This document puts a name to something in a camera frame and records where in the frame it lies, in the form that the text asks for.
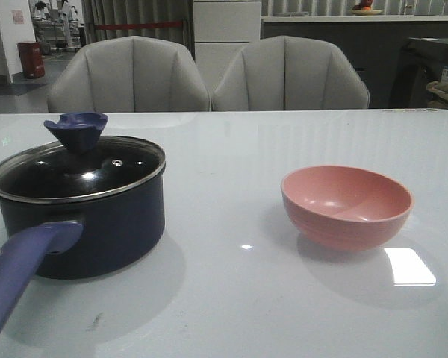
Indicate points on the left grey upholstered chair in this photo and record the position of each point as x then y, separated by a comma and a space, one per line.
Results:
130, 75

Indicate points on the dark blue saucepan purple handle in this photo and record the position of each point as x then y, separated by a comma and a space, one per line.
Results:
76, 240

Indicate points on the white drawer cabinet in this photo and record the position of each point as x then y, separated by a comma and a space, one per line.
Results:
220, 28

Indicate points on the grey upholstered chair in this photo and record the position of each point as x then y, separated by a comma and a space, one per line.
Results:
130, 75
290, 73

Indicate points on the red barrier belt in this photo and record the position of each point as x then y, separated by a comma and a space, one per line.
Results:
139, 26

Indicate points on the pink plastic bowl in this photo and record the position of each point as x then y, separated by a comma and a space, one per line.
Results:
345, 208

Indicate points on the glass lid blue knob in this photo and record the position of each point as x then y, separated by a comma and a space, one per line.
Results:
82, 164

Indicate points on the red bin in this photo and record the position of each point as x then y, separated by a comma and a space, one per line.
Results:
31, 59

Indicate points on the right grey upholstered chair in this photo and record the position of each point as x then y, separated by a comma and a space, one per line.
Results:
290, 73

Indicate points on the fruit plate on counter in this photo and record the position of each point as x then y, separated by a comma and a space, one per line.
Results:
364, 8

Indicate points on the dark side table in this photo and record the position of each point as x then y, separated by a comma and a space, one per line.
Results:
421, 61

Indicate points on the grey counter with white top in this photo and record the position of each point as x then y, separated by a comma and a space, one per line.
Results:
371, 43

